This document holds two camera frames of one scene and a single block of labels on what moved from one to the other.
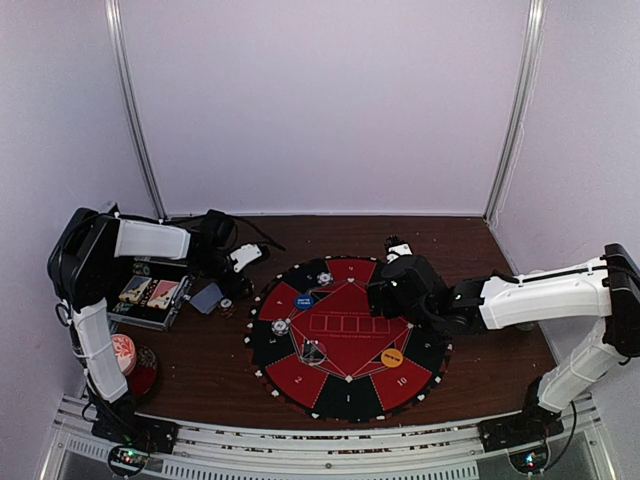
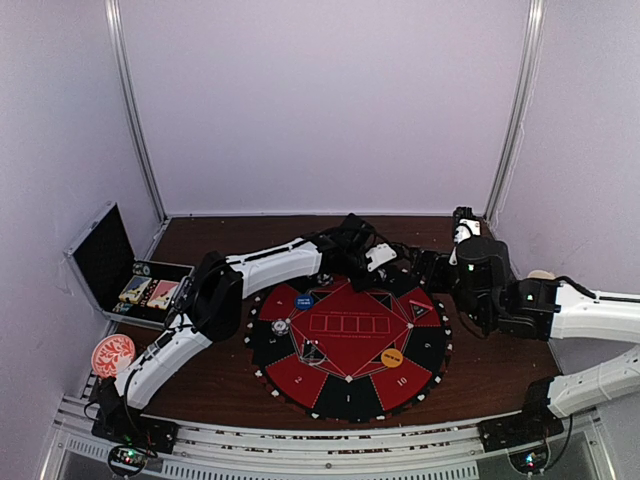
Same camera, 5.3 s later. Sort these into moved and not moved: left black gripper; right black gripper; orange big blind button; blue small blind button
Moved: right black gripper; left black gripper
Not moved: blue small blind button; orange big blind button
